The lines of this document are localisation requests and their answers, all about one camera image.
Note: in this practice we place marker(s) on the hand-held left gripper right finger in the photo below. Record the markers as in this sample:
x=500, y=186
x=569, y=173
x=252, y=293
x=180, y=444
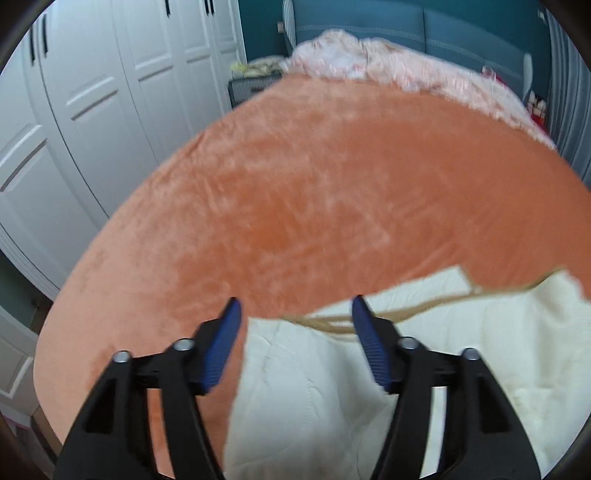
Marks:
x=369, y=348

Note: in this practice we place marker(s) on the pink floral quilt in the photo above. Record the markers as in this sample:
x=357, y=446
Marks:
x=415, y=69

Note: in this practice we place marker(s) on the plush toy dolls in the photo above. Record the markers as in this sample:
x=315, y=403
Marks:
x=537, y=108

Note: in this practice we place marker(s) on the white panel door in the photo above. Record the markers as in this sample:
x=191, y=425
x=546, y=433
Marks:
x=16, y=360

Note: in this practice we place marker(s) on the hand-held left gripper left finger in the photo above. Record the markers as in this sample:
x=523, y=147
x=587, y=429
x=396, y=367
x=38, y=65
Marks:
x=221, y=348

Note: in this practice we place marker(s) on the grey nightstand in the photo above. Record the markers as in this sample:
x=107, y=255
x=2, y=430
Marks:
x=251, y=90

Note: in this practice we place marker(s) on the grey blue curtain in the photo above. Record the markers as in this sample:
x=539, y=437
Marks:
x=570, y=92

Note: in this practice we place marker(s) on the blue upholstered headboard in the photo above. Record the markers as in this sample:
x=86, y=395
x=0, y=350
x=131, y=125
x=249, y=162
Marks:
x=415, y=25

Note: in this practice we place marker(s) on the orange plush blanket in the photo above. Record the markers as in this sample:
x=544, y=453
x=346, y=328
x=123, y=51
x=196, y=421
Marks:
x=300, y=198

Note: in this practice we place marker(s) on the white wardrobe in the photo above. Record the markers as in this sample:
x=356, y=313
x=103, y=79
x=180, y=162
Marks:
x=92, y=115

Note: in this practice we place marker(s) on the yellow white cloth pile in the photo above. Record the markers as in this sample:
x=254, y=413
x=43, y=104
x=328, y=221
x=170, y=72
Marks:
x=256, y=68

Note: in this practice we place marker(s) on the cream quilted jacket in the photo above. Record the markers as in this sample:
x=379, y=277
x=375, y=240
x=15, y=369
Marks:
x=438, y=369

